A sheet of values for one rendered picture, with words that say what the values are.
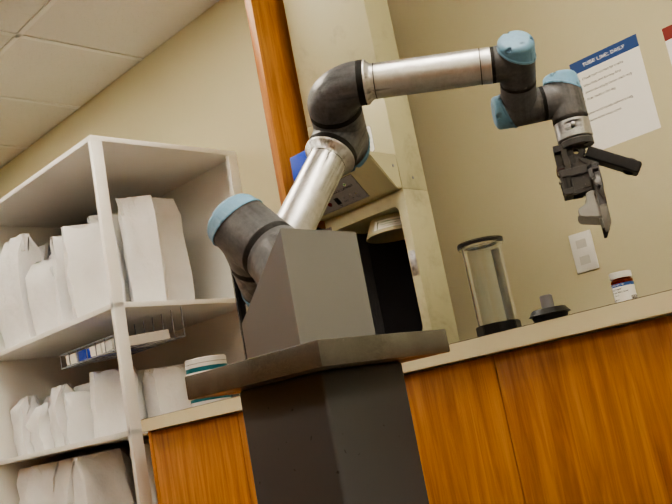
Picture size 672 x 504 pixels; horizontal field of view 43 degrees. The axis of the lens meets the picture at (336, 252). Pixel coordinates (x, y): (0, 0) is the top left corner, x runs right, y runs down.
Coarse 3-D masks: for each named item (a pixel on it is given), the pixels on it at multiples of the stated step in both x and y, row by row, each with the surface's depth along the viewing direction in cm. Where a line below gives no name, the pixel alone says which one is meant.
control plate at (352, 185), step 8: (352, 176) 241; (352, 184) 243; (336, 192) 247; (344, 192) 246; (352, 192) 245; (360, 192) 244; (344, 200) 248; (352, 200) 247; (328, 208) 253; (336, 208) 252
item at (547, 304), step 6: (540, 300) 191; (546, 300) 190; (552, 300) 190; (546, 306) 190; (552, 306) 188; (558, 306) 188; (564, 306) 188; (534, 312) 189; (540, 312) 188; (546, 312) 187; (552, 312) 186; (558, 312) 187; (564, 312) 188; (534, 318) 190; (540, 318) 188; (546, 318) 187; (552, 318) 187
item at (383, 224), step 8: (384, 216) 249; (392, 216) 248; (376, 224) 249; (384, 224) 247; (392, 224) 246; (400, 224) 246; (368, 232) 252; (376, 232) 248; (384, 232) 261; (392, 232) 261; (400, 232) 261; (368, 240) 255; (376, 240) 260; (384, 240) 261; (392, 240) 262
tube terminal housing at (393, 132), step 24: (384, 120) 244; (408, 120) 250; (384, 144) 244; (408, 144) 246; (408, 168) 243; (408, 192) 240; (336, 216) 257; (360, 216) 250; (408, 216) 238; (432, 216) 245; (408, 240) 238; (432, 240) 242; (432, 264) 239; (432, 288) 236; (432, 312) 234; (456, 336) 238
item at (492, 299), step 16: (496, 240) 198; (464, 256) 200; (480, 256) 197; (496, 256) 197; (480, 272) 197; (496, 272) 196; (480, 288) 196; (496, 288) 195; (480, 304) 196; (496, 304) 195; (512, 304) 196; (480, 320) 196; (496, 320) 194
